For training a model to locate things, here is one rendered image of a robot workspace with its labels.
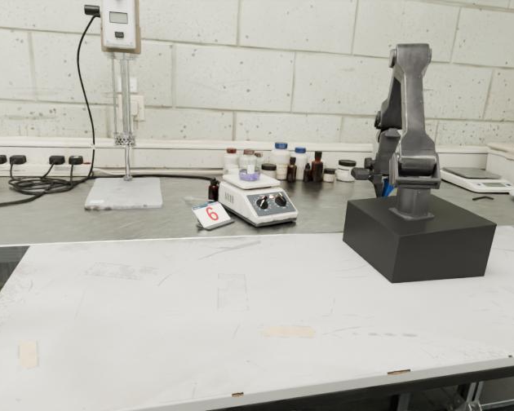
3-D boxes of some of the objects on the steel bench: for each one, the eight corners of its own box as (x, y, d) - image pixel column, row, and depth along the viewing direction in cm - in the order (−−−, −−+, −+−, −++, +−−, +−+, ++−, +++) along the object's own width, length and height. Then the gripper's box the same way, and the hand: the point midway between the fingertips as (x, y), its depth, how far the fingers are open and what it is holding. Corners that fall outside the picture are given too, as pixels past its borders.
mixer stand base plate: (162, 207, 111) (162, 204, 110) (83, 209, 105) (82, 205, 105) (159, 180, 138) (159, 177, 138) (96, 180, 133) (95, 177, 133)
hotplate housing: (298, 221, 106) (301, 192, 104) (255, 228, 100) (257, 196, 97) (253, 198, 124) (254, 172, 122) (214, 203, 117) (214, 175, 115)
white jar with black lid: (345, 177, 160) (347, 158, 158) (358, 181, 155) (361, 162, 153) (332, 178, 156) (334, 160, 154) (345, 182, 151) (347, 163, 149)
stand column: (132, 180, 132) (124, -71, 111) (123, 181, 131) (112, -73, 110) (132, 178, 134) (125, -68, 113) (123, 178, 133) (113, -69, 113)
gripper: (359, 152, 115) (352, 205, 119) (424, 154, 116) (414, 207, 121) (353, 148, 120) (347, 198, 125) (414, 151, 122) (406, 201, 126)
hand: (381, 192), depth 122 cm, fingers closed, pressing on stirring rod
